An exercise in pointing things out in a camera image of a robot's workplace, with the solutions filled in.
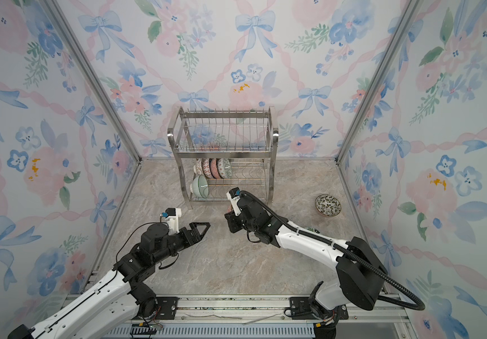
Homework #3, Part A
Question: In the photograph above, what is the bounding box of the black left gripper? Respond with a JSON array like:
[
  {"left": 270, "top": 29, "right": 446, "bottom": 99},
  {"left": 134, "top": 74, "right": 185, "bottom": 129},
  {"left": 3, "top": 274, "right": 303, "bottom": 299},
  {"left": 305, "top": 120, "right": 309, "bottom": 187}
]
[{"left": 153, "top": 221, "right": 210, "bottom": 267}]

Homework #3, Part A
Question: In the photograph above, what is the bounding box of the pale green celadon bowl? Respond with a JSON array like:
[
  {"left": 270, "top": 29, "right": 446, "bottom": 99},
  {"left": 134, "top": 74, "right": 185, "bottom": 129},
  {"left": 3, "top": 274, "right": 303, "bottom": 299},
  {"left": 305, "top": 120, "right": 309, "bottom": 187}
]
[{"left": 190, "top": 175, "right": 209, "bottom": 199}]

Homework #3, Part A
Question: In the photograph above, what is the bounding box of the green white patterned bowl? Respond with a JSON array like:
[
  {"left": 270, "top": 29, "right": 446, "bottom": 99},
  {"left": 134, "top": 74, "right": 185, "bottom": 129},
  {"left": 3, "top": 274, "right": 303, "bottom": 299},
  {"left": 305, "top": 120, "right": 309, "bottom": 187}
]
[{"left": 217, "top": 158, "right": 232, "bottom": 179}]

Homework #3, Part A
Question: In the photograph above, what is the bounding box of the red diamond pattern bowl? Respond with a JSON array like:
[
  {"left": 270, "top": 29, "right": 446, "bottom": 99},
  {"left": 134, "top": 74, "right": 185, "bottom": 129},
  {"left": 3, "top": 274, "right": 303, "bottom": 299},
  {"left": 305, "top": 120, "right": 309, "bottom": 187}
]
[{"left": 201, "top": 158, "right": 213, "bottom": 179}]

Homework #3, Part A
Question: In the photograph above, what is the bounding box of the black floral pattern bowl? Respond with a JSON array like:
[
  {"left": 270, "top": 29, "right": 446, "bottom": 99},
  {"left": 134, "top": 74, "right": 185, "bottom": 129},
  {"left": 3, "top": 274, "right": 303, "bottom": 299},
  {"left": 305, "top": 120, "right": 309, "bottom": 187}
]
[{"left": 210, "top": 158, "right": 221, "bottom": 179}]

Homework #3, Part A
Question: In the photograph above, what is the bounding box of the black leaf pattern pink bowl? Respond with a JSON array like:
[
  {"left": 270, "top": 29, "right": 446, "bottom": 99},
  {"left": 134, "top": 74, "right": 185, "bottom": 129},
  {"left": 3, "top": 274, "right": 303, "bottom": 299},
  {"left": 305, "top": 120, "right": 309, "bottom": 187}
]
[{"left": 315, "top": 194, "right": 342, "bottom": 218}]

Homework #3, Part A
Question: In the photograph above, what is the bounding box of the green monstera leaf bowl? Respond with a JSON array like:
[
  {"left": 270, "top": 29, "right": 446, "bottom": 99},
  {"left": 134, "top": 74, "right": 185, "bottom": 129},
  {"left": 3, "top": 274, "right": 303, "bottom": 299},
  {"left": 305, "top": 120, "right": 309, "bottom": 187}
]
[{"left": 307, "top": 227, "right": 321, "bottom": 234}]

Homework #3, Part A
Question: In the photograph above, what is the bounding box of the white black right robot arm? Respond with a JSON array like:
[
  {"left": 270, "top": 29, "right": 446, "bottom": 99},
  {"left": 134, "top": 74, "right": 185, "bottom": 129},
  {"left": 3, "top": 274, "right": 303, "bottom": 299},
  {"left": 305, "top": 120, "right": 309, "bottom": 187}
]
[{"left": 225, "top": 200, "right": 388, "bottom": 326}]

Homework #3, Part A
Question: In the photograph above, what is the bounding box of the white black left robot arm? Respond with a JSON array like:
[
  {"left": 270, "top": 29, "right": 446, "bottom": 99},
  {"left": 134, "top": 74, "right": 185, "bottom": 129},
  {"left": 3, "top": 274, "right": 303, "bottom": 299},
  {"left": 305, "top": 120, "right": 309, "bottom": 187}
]
[{"left": 8, "top": 223, "right": 211, "bottom": 338}]

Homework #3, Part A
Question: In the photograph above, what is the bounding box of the stainless steel dish rack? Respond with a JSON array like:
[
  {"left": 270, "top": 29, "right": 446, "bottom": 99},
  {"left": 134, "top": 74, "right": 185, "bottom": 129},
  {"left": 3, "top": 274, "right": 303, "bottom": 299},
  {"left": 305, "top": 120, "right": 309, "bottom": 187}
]
[{"left": 167, "top": 106, "right": 280, "bottom": 208}]

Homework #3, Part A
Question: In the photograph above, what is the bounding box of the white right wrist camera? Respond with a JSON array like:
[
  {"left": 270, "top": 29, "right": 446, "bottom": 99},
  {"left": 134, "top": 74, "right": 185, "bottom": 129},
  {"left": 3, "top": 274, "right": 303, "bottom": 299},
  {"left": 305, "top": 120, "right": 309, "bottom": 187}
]
[{"left": 227, "top": 187, "right": 242, "bottom": 216}]

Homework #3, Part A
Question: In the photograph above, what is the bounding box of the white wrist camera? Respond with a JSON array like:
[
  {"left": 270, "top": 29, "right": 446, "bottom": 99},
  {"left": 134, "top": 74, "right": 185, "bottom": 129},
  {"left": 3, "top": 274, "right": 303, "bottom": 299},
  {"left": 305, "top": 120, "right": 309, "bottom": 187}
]
[
  {"left": 160, "top": 208, "right": 182, "bottom": 235},
  {"left": 227, "top": 187, "right": 242, "bottom": 216}
]

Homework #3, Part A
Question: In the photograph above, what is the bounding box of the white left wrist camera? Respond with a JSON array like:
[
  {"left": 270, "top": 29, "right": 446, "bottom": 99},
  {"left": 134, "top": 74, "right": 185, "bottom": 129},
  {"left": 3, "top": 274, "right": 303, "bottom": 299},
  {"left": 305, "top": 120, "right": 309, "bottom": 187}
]
[{"left": 160, "top": 208, "right": 182, "bottom": 235}]

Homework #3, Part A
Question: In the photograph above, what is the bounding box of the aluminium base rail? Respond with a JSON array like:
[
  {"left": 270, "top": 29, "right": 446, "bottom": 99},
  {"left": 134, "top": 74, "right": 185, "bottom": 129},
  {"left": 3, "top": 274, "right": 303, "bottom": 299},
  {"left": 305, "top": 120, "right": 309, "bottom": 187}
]
[{"left": 46, "top": 295, "right": 417, "bottom": 338}]

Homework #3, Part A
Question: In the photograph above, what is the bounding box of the black corrugated cable conduit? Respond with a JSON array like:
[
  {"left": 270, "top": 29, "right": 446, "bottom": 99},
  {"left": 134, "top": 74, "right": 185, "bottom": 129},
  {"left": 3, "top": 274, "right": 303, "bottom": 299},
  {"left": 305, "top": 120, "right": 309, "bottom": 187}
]
[{"left": 238, "top": 189, "right": 426, "bottom": 312}]

